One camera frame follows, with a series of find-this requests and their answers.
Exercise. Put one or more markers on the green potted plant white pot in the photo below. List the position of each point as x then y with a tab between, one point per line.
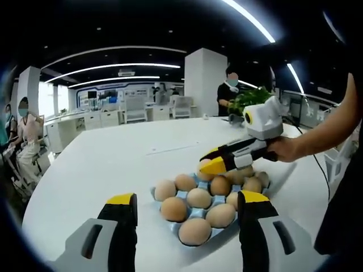
246	99

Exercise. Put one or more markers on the blue framed wall display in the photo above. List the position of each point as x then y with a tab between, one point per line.
139	92

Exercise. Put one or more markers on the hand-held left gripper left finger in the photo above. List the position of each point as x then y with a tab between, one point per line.
119	232

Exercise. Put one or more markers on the blue egg tray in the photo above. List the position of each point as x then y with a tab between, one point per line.
218	199

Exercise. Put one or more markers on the grey lumpy object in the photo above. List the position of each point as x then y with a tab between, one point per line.
235	119

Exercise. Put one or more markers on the white square pillar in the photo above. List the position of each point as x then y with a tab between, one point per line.
29	85
201	85

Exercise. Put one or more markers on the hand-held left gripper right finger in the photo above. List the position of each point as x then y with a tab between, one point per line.
255	232

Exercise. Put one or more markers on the person's right hand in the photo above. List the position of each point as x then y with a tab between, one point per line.
286	150

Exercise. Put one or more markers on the white office chair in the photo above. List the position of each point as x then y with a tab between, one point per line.
135	109
182	106

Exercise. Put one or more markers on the ceiling air conditioner unit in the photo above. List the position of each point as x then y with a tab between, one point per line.
126	73

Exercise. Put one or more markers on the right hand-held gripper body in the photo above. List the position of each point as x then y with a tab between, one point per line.
266	122

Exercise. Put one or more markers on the brown chicken egg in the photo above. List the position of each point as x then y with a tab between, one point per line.
165	190
195	231
205	176
199	198
236	177
220	215
263	177
185	182
232	199
252	184
174	209
247	171
219	185

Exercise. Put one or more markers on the black monitor on stand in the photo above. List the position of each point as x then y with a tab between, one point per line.
92	94

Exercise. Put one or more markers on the long ceiling light strip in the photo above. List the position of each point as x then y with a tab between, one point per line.
295	78
261	30

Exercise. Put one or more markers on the white table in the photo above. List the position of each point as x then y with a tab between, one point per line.
107	170

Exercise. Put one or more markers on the row of white desks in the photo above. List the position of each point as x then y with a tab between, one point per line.
93	120

